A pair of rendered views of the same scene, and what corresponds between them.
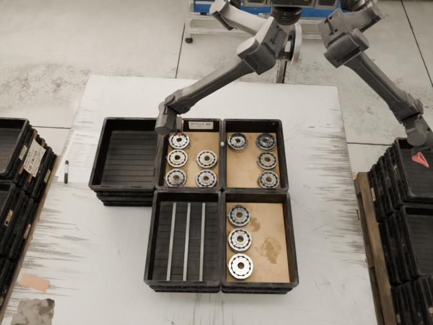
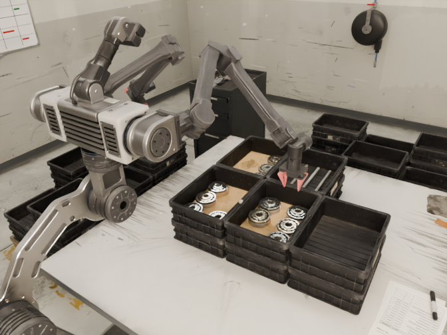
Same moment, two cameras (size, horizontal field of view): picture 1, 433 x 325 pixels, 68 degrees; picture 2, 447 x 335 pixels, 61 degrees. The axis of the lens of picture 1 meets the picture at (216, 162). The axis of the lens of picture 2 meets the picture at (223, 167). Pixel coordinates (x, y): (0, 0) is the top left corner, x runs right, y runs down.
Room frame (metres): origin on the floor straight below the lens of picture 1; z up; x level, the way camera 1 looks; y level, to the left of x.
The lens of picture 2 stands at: (2.07, 0.67, 1.95)
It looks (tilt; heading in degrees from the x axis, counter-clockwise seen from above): 30 degrees down; 213
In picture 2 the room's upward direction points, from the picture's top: 2 degrees counter-clockwise
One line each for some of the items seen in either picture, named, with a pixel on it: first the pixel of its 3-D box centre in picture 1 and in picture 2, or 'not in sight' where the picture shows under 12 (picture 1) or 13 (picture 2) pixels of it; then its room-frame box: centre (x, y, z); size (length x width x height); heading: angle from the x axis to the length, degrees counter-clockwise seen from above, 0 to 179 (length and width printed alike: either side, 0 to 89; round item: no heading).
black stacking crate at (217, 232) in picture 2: (252, 158); (218, 200); (0.80, -0.18, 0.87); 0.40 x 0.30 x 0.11; 179
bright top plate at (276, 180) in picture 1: (269, 180); (217, 186); (0.69, -0.25, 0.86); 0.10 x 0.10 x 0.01
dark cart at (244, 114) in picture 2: not in sight; (229, 122); (-0.83, -1.08, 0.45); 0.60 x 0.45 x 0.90; 177
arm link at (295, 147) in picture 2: (165, 111); (295, 149); (0.80, 0.20, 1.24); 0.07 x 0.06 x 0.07; 175
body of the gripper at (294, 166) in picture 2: (168, 119); (293, 163); (0.81, 0.20, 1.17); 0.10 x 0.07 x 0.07; 89
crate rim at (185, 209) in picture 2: (253, 153); (217, 191); (0.80, -0.18, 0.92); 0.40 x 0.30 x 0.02; 179
